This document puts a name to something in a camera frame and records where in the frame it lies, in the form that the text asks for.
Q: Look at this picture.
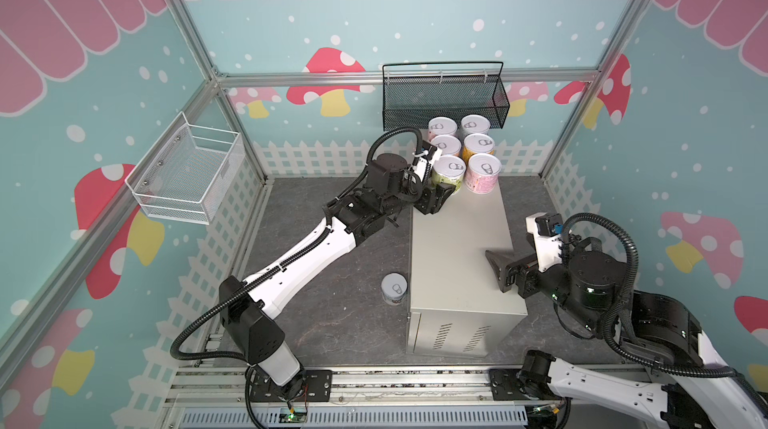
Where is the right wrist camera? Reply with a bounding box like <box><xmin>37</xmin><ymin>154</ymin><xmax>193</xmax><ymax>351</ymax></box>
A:
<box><xmin>525</xmin><ymin>212</ymin><xmax>563</xmax><ymax>273</ymax></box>

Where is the black mesh wall basket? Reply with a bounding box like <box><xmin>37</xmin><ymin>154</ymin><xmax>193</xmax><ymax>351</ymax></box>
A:
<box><xmin>381</xmin><ymin>61</ymin><xmax>510</xmax><ymax>131</ymax></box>

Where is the beige metal cabinet counter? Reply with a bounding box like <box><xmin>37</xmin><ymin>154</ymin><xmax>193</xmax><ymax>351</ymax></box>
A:
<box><xmin>406</xmin><ymin>181</ymin><xmax>528</xmax><ymax>358</ymax></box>

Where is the blue label can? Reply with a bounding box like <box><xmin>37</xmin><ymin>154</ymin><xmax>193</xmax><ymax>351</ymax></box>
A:
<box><xmin>460</xmin><ymin>114</ymin><xmax>491</xmax><ymax>138</ymax></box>

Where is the white wire wall basket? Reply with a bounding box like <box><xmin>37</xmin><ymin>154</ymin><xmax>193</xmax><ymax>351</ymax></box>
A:
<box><xmin>125</xmin><ymin>113</ymin><xmax>245</xmax><ymax>225</ymax></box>

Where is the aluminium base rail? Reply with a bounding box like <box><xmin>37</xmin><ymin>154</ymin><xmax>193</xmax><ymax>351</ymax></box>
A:
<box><xmin>154</xmin><ymin>364</ymin><xmax>668</xmax><ymax>428</ymax></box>

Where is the yellow label can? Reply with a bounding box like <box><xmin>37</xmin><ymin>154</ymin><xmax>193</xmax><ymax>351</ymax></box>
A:
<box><xmin>462</xmin><ymin>133</ymin><xmax>495</xmax><ymax>163</ymax></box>

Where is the pink front can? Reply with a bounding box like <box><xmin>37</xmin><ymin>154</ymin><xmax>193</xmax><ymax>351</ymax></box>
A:
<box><xmin>464</xmin><ymin>154</ymin><xmax>502</xmax><ymax>194</ymax></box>

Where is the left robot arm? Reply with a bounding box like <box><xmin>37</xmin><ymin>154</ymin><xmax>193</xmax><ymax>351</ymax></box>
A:
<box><xmin>169</xmin><ymin>127</ymin><xmax>454</xmax><ymax>390</ymax></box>

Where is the green circuit board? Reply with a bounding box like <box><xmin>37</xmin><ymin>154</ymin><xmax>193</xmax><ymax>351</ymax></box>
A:
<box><xmin>278</xmin><ymin>408</ymin><xmax>308</xmax><ymax>424</ymax></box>

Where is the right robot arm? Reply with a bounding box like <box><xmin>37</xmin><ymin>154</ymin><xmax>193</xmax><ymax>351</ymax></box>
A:
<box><xmin>485</xmin><ymin>213</ymin><xmax>767</xmax><ymax>428</ymax></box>

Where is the pink label can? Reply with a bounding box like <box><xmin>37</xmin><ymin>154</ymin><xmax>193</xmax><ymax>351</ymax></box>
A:
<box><xmin>427</xmin><ymin>116</ymin><xmax>458</xmax><ymax>141</ymax></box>

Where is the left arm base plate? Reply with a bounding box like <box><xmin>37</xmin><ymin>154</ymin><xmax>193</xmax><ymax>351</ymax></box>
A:
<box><xmin>248</xmin><ymin>367</ymin><xmax>333</xmax><ymax>403</ymax></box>

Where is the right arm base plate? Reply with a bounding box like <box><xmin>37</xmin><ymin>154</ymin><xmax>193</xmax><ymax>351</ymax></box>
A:
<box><xmin>489</xmin><ymin>368</ymin><xmax>567</xmax><ymax>403</ymax></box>

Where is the green label can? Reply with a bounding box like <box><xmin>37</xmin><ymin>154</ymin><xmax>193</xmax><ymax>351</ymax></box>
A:
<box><xmin>431</xmin><ymin>155</ymin><xmax>466</xmax><ymax>192</ymax></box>

